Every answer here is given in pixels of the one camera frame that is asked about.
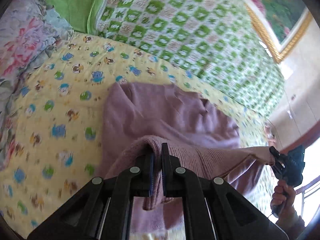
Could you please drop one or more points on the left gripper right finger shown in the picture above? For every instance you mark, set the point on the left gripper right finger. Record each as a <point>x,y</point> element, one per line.
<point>213,209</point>

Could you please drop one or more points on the gold framed landscape painting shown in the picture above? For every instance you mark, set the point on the gold framed landscape painting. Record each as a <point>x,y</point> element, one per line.
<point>279,23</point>

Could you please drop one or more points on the pastel floral pillow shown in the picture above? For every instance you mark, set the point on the pastel floral pillow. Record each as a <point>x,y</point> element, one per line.
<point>30,31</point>

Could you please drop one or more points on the person's right hand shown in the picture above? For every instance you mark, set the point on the person's right hand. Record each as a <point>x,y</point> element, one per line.
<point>284,195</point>

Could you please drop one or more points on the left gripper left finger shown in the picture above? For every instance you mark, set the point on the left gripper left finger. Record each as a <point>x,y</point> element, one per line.
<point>102,209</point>

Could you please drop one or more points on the yellow cartoon animal bedsheet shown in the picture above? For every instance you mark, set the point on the yellow cartoon animal bedsheet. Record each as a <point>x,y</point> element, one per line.
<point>57,122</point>

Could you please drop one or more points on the purple knit sweater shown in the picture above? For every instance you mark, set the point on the purple knit sweater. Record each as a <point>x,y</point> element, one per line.
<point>205,140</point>

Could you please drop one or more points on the green white checkered quilt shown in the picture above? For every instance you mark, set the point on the green white checkered quilt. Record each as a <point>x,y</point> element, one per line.
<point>212,39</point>

